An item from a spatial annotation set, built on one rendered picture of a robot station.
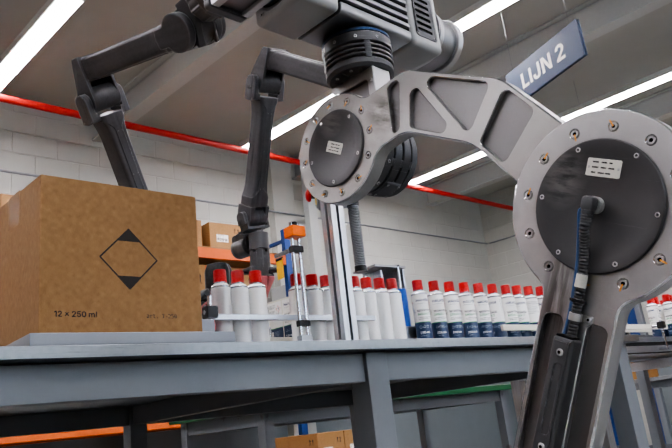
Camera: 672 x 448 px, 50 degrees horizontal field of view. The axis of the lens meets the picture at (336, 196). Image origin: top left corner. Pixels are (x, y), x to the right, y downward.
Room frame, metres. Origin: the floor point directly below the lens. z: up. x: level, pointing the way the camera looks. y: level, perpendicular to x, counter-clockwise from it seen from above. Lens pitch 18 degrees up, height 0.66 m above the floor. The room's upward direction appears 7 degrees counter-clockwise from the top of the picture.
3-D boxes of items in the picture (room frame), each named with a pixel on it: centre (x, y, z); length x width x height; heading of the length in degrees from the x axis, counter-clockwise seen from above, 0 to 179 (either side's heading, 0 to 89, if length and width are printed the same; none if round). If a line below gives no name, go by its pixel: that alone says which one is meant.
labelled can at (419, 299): (2.30, -0.23, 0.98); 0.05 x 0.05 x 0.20
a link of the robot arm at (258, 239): (1.99, 0.24, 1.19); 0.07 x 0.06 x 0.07; 45
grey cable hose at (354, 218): (2.01, -0.05, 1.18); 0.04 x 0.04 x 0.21
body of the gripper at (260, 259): (1.98, 0.23, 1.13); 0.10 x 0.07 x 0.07; 131
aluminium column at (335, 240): (1.90, 0.02, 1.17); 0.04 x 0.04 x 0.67; 41
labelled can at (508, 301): (2.60, -0.57, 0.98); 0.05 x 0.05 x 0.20
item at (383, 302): (2.19, -0.10, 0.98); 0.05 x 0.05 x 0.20
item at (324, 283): (2.05, 0.06, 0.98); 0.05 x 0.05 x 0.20
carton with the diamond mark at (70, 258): (1.30, 0.46, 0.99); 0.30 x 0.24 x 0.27; 134
